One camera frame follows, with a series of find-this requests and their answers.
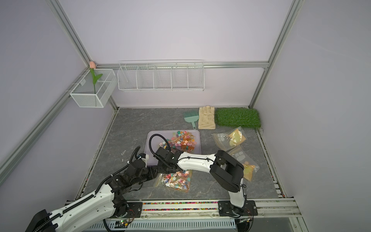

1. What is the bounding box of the pink artificial tulip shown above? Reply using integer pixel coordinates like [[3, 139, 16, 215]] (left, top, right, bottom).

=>
[[89, 61, 102, 94]]

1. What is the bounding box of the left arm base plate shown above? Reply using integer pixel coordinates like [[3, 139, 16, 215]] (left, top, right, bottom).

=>
[[111, 202, 143, 218]]

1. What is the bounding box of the green hand broom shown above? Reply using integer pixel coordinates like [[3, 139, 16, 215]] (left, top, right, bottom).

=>
[[184, 111, 199, 130]]

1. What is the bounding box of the long white wire basket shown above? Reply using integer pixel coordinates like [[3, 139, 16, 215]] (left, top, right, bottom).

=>
[[117, 60, 205, 91]]

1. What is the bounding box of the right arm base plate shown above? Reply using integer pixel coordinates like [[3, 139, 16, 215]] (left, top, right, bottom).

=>
[[218, 200, 258, 218]]

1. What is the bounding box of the green artificial grass mat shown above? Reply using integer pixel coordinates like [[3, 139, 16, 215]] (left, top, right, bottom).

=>
[[214, 108, 261, 129]]

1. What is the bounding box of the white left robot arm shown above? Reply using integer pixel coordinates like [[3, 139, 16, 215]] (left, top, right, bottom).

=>
[[26, 148, 158, 232]]

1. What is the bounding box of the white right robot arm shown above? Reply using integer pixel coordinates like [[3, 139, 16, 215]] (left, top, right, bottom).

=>
[[148, 133, 245, 209]]

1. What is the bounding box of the pile of loose candies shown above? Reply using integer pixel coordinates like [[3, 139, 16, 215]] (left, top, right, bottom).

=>
[[159, 130, 197, 153]]

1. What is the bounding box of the beige work glove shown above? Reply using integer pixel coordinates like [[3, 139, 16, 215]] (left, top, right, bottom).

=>
[[198, 106, 216, 130]]

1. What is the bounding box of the small white mesh basket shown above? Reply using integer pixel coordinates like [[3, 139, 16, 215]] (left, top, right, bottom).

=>
[[70, 69, 118, 108]]

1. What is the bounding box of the ziploc bag of candies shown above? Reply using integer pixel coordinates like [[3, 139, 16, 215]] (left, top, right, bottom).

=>
[[227, 146, 260, 181], [212, 127, 246, 151], [154, 170, 192, 192]]

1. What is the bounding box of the lilac plastic tray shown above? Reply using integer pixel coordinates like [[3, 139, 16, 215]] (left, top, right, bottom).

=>
[[144, 130, 203, 166]]

